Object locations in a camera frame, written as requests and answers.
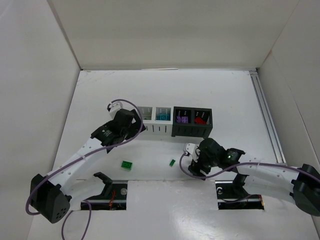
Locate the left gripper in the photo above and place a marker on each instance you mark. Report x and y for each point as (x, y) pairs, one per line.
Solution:
(136, 122)

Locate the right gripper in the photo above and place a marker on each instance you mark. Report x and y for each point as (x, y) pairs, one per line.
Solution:
(197, 169)

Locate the teal printed oval lego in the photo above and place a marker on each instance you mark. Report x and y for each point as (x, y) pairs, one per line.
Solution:
(163, 117)

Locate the small green lego plate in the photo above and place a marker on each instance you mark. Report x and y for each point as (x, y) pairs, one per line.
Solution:
(172, 163)

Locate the red transparent lego brick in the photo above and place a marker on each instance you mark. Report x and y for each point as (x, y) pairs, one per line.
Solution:
(199, 120)

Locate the purple lego brick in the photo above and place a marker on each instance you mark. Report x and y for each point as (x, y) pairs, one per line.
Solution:
(184, 119)

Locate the lilac arched lego brick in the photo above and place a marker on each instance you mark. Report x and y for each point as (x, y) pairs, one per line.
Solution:
(178, 119)

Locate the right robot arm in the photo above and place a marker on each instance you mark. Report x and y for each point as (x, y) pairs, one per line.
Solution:
(297, 185)

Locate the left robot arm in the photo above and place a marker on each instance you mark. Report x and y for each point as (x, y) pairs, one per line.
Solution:
(58, 192)

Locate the white double bin container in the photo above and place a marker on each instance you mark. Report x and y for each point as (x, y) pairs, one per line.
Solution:
(157, 127)

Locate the black double bin container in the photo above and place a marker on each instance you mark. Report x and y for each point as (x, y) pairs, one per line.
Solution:
(191, 129)

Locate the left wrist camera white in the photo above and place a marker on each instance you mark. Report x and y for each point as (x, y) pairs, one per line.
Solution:
(113, 108)

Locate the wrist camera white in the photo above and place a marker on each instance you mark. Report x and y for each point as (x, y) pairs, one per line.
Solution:
(190, 149)
(113, 108)

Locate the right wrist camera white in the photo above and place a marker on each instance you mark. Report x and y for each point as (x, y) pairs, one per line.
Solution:
(190, 149)

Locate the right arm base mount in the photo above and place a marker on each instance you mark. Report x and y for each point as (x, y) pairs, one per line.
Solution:
(231, 195)

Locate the aluminium rail right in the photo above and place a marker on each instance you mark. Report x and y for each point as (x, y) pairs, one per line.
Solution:
(267, 118)

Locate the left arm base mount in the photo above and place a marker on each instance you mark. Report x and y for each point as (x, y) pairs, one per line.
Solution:
(113, 196)

